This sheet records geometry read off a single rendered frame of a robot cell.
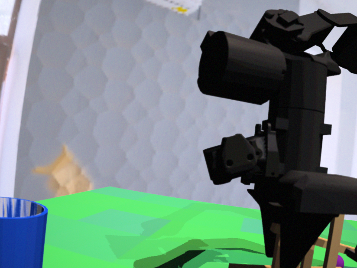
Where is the dark blue mug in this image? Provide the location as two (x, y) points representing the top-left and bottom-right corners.
(0, 197), (48, 268)

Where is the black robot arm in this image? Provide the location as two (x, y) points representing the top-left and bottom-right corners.
(197, 8), (357, 185)

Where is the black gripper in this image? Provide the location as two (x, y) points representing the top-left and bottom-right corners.
(240, 108), (357, 268)

